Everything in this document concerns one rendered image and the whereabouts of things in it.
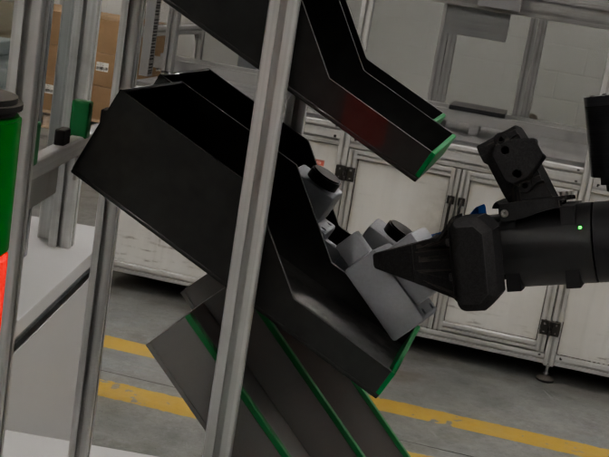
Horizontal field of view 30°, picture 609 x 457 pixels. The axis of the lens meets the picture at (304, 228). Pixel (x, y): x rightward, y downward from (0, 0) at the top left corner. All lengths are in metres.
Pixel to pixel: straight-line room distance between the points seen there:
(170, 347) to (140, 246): 4.20
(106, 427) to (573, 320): 2.05
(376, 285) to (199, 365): 0.15
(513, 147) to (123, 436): 2.93
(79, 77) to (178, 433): 1.68
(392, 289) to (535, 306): 3.96
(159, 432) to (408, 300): 2.89
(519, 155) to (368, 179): 3.96
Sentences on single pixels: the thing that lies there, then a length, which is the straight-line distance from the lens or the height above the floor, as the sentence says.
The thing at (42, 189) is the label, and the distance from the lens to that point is 0.92.
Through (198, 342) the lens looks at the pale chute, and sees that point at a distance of 0.85.
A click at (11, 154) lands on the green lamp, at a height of 1.40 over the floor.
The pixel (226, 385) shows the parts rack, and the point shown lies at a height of 1.18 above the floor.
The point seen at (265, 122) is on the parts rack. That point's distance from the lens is 0.78.
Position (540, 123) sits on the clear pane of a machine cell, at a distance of 4.65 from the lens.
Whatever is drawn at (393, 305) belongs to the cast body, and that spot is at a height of 1.25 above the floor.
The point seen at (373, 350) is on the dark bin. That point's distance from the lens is 0.89.
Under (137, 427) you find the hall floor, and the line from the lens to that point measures 3.71.
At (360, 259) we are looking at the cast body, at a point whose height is 1.28.
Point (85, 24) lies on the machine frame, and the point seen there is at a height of 1.31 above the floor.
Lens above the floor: 1.47
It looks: 12 degrees down
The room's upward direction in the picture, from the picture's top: 9 degrees clockwise
